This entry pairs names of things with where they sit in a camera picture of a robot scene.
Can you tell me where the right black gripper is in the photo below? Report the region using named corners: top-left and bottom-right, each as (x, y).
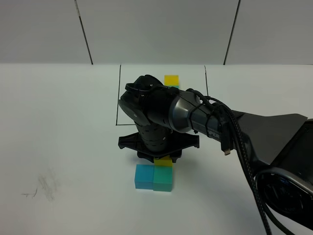
top-left (118, 124), bottom-right (200, 163)

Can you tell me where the blue cube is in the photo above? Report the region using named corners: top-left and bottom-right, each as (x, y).
top-left (134, 164), bottom-right (154, 190)

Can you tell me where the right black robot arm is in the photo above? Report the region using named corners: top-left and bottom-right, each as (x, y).
top-left (118, 75), bottom-right (313, 228)

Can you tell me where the yellow template cube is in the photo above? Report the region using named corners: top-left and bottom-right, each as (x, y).
top-left (164, 75), bottom-right (179, 86)

